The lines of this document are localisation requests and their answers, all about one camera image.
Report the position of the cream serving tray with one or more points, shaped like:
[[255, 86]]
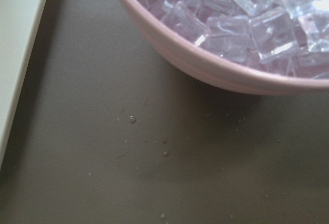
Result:
[[19, 24]]

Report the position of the pink bowl of ice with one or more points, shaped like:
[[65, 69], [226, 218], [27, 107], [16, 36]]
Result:
[[209, 68]]

